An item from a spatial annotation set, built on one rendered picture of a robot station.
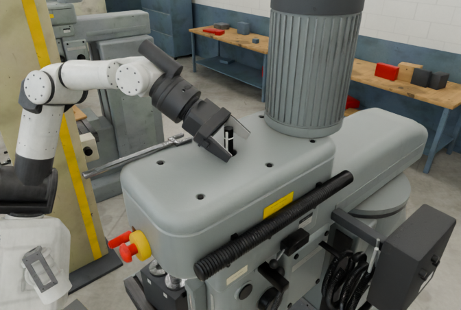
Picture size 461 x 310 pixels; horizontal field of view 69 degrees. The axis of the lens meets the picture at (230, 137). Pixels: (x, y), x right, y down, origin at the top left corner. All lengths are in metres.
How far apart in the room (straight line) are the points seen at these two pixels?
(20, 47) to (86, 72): 1.46
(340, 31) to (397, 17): 4.40
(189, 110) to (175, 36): 7.38
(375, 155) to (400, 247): 0.36
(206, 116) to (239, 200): 0.19
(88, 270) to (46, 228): 2.12
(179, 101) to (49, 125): 0.38
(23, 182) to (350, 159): 0.87
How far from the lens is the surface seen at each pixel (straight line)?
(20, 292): 1.02
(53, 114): 0.95
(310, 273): 1.11
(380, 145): 1.14
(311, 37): 0.74
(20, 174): 1.00
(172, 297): 1.46
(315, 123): 0.81
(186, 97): 0.70
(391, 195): 1.27
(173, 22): 8.00
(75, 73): 0.86
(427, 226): 0.92
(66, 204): 2.75
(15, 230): 1.00
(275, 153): 0.75
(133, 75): 0.72
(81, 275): 3.11
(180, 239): 0.61
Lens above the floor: 2.28
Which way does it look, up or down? 29 degrees down
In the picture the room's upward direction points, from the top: straight up
